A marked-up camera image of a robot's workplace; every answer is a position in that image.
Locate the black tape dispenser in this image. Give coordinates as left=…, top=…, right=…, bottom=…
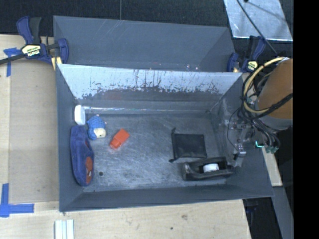
left=181, top=156, right=235, bottom=182

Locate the black flat pouch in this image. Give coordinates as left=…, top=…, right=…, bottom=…
left=168, top=127, right=208, bottom=163

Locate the grey metal bin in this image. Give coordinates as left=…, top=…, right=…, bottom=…
left=52, top=15, right=275, bottom=213

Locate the red-orange toy block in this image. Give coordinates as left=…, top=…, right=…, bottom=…
left=109, top=128, right=131, bottom=150

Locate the blue toy animal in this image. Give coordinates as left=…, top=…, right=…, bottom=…
left=86, top=115, right=108, bottom=141

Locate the blue and orange cloth slipper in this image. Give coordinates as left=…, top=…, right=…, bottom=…
left=70, top=125, right=95, bottom=187

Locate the white rounded cap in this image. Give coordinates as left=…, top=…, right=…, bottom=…
left=74, top=105, right=87, bottom=126

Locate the pale flat board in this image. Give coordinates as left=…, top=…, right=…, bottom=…
left=8, top=58, right=61, bottom=204

